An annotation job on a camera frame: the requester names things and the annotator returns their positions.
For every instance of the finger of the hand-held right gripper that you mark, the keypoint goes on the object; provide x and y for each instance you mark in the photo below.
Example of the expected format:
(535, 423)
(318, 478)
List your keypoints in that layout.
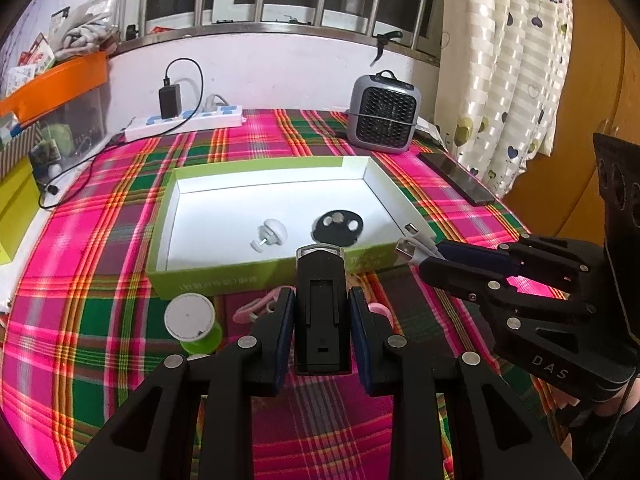
(450, 275)
(475, 255)

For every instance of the red white paper packets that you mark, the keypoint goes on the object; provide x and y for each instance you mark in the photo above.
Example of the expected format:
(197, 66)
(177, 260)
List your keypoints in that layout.
(35, 55)

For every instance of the clear bin with orange lid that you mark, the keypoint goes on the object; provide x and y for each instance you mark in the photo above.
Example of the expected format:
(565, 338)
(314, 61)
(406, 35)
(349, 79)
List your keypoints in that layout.
(60, 80)

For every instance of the black smartphone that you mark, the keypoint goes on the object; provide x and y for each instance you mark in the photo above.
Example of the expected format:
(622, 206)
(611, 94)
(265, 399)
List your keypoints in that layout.
(457, 177)

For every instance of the black handheld device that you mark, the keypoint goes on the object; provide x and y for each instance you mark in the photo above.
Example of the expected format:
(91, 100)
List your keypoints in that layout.
(320, 310)

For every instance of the person's right hand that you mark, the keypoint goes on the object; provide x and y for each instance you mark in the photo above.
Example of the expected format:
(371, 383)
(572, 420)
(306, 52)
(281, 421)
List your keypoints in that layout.
(620, 402)

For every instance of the grey mini fan heater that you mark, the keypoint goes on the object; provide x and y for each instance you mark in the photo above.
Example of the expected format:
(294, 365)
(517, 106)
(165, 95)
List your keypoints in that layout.
(382, 110)

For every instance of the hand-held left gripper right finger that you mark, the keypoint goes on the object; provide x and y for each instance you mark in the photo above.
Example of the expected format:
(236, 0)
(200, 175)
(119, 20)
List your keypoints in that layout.
(362, 345)

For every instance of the green and white cardboard box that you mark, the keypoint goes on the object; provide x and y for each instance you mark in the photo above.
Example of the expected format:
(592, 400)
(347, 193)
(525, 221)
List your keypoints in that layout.
(225, 200)

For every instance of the white paper sheet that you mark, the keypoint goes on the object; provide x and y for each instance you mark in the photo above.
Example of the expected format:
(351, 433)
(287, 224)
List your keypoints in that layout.
(430, 130)

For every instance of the black charger adapter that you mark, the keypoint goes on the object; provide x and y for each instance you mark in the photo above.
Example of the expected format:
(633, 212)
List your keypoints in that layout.
(170, 100)

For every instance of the black clip on sill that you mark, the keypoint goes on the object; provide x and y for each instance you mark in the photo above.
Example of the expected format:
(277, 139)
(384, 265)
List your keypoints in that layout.
(384, 40)

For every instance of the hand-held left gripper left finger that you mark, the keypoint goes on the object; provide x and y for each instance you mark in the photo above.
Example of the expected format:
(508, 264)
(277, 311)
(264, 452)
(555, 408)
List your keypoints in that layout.
(285, 340)

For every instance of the white heart print curtain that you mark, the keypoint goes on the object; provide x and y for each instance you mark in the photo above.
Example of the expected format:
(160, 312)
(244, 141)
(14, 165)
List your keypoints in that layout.
(505, 60)

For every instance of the green spool with white top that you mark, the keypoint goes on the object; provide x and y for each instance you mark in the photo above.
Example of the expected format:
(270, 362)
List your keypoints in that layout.
(187, 320)

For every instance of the black round disc with holes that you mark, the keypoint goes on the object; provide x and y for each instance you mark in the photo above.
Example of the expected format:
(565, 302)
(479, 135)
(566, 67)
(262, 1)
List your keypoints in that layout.
(327, 232)

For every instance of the pink green plaid tablecloth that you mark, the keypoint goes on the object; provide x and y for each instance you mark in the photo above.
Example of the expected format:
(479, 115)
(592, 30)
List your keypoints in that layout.
(100, 260)

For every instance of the grey white cloth gloves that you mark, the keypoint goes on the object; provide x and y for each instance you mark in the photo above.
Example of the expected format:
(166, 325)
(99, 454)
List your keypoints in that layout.
(85, 30)

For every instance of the zigzag striped box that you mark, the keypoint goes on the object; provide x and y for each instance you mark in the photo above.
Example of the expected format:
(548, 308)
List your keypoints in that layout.
(15, 155)

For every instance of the pink plastic clip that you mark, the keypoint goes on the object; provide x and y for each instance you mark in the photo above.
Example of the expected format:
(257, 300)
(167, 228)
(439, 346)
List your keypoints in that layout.
(247, 312)

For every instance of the white power strip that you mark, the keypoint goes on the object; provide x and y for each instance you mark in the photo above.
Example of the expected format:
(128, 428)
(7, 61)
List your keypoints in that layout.
(185, 122)

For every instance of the yellow cardboard box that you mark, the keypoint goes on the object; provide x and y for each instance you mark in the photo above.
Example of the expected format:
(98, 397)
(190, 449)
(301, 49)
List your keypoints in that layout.
(17, 210)

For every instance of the wooden cabinet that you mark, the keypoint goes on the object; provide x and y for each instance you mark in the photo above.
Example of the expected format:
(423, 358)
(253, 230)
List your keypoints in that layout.
(575, 185)

